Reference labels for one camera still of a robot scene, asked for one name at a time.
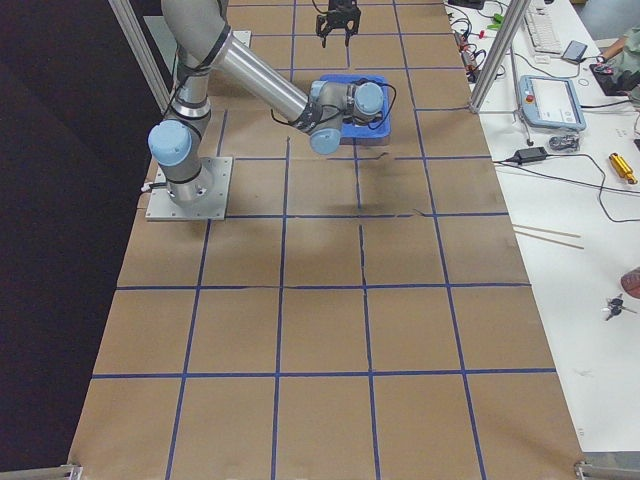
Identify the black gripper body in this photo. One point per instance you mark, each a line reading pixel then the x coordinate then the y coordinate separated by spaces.
pixel 341 10

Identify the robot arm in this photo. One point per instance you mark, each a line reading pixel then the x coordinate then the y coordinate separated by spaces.
pixel 205 42

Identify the blue plastic tray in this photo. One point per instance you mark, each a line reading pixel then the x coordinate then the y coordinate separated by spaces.
pixel 358 108

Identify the white keyboard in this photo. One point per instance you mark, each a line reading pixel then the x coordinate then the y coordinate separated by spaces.
pixel 541 30

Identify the teach pendant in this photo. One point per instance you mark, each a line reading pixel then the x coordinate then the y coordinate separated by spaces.
pixel 550 102

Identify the black power adapter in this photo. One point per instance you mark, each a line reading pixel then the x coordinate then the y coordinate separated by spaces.
pixel 529 155

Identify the smartphone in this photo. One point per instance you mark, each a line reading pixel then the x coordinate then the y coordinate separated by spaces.
pixel 574 52

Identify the wooden stick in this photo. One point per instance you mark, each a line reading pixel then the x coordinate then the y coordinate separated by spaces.
pixel 566 239

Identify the person at desk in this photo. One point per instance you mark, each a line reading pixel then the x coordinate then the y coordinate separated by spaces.
pixel 623 59

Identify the yellow metal cylinder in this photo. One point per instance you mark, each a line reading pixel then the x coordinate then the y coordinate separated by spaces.
pixel 622 168

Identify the brown round object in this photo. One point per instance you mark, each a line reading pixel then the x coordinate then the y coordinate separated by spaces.
pixel 630 283

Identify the bunch of keys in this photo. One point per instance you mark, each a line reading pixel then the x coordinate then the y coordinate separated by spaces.
pixel 615 306

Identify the aluminium frame post right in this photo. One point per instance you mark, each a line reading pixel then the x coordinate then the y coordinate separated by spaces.
pixel 513 18

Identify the aluminium frame post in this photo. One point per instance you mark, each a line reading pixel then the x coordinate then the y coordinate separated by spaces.
pixel 513 18
pixel 134 35

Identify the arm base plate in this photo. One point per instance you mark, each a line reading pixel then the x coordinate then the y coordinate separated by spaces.
pixel 205 198

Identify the aluminium frame post left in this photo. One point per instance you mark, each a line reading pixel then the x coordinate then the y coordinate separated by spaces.
pixel 134 35

